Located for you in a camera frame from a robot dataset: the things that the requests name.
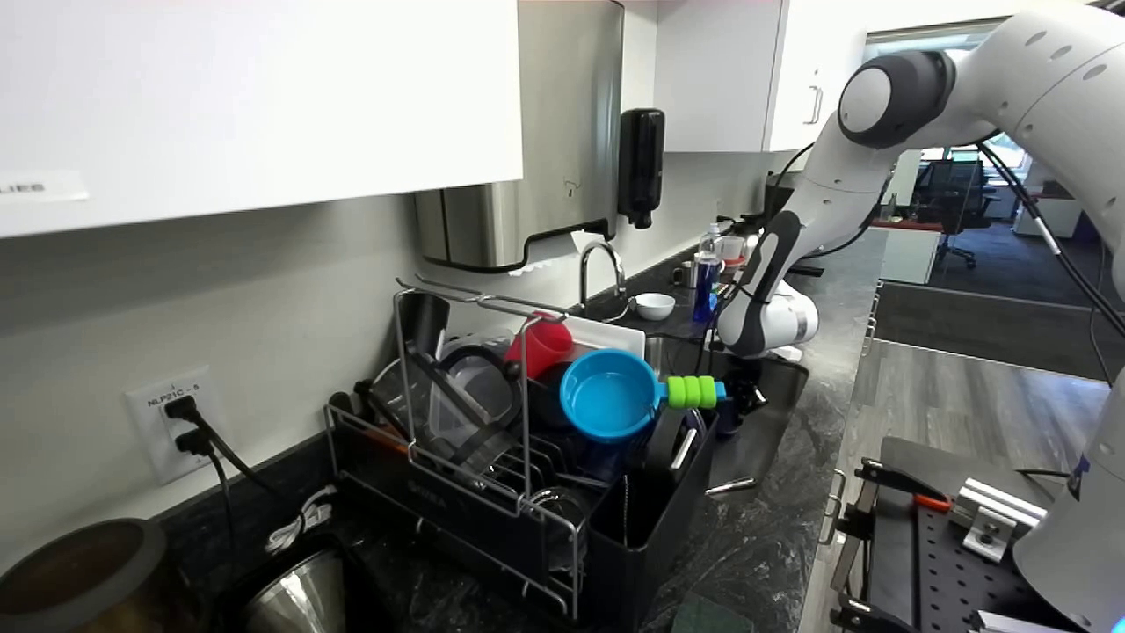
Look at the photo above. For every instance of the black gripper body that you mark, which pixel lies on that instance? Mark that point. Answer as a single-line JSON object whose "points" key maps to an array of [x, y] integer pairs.
{"points": [[750, 377]]}

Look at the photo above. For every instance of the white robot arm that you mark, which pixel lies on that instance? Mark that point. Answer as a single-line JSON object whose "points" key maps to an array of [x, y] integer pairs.
{"points": [[1031, 84]]}

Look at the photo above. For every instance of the stainless steel sink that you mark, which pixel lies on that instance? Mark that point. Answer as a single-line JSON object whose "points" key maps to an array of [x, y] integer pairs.
{"points": [[761, 445]]}

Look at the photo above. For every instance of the blue dish soap bottle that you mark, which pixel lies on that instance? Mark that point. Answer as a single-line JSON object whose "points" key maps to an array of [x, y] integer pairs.
{"points": [[705, 295]]}

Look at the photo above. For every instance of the black dish rack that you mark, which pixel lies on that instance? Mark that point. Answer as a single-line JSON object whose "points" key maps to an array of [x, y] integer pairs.
{"points": [[634, 530]]}

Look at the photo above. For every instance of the small white bowl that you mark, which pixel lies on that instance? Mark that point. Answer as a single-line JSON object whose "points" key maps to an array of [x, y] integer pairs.
{"points": [[654, 309]]}

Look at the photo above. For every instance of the blue plastic bowl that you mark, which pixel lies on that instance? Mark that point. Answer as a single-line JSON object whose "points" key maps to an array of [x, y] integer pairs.
{"points": [[608, 394]]}

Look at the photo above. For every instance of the orange black marker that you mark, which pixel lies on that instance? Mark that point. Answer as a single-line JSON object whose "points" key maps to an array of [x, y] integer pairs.
{"points": [[909, 489]]}

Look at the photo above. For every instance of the chrome faucet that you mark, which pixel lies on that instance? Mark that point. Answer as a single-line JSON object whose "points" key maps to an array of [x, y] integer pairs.
{"points": [[584, 264]]}

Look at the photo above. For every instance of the red cup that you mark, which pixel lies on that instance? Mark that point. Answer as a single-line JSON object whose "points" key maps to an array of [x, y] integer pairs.
{"points": [[543, 347]]}

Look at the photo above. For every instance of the black mounting board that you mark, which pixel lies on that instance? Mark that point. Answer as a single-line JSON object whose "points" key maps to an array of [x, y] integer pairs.
{"points": [[935, 564]]}

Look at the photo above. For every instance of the black office chair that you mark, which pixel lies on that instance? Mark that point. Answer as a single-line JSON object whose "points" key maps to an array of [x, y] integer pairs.
{"points": [[951, 196]]}

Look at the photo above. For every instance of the clear glass lid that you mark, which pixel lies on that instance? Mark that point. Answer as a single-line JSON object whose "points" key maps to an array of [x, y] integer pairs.
{"points": [[470, 400]]}

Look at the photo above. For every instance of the white tall cabinet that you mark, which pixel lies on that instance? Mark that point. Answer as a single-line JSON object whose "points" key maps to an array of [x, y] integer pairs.
{"points": [[714, 71]]}

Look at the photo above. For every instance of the steel paper towel dispenser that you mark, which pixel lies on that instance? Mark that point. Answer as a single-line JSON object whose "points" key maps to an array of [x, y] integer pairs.
{"points": [[527, 143]]}

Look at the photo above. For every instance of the steel funnel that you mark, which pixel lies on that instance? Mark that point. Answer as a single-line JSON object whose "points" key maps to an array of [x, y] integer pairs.
{"points": [[298, 599]]}

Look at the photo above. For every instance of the black power plug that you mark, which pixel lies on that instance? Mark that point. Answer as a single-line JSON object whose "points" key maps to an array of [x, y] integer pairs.
{"points": [[180, 410], [194, 440]]}

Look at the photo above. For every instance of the white upper cabinet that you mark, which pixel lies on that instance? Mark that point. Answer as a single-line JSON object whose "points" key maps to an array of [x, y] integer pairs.
{"points": [[232, 108]]}

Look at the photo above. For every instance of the brown bowl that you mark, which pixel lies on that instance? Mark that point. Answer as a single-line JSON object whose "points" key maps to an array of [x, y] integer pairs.
{"points": [[76, 581]]}

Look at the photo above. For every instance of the black wall soap dispenser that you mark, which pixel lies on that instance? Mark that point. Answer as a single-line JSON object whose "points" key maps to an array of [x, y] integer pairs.
{"points": [[642, 162]]}

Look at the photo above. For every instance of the silver metal bracket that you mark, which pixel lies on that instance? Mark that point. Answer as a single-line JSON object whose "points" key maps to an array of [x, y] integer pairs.
{"points": [[997, 515]]}

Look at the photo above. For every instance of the white wall outlet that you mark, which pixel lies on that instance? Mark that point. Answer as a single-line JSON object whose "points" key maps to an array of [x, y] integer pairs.
{"points": [[146, 440]]}

